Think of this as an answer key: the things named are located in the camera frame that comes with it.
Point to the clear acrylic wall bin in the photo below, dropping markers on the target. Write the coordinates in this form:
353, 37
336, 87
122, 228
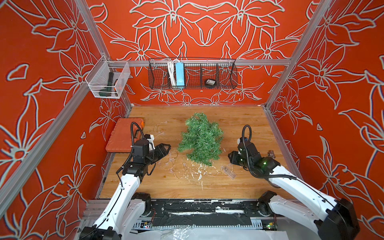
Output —
98, 77

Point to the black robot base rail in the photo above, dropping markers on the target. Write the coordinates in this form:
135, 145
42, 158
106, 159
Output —
247, 207

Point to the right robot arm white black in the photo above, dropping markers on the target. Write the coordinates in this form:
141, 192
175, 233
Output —
329, 218

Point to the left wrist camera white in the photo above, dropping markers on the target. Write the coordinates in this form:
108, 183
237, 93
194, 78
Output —
151, 139

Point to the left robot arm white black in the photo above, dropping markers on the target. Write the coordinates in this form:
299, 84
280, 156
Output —
127, 205

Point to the small black device in basket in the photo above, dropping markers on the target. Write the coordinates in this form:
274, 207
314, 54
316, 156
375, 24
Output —
209, 83

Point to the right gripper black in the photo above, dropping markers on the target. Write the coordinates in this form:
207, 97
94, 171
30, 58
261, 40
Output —
233, 155

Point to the clear battery pack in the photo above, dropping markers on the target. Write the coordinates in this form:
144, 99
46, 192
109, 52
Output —
228, 172

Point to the light blue box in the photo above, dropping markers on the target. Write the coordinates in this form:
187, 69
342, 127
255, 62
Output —
180, 76

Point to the small green christmas tree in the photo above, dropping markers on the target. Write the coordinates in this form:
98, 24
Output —
202, 140

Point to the dark green handled tool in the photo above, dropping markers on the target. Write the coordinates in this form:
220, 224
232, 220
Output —
109, 89

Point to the orange plastic tool case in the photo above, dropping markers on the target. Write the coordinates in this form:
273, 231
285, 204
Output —
120, 140

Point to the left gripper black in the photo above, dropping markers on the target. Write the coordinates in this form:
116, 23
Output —
161, 150

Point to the black wire wall basket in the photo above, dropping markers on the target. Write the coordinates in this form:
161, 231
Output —
162, 73

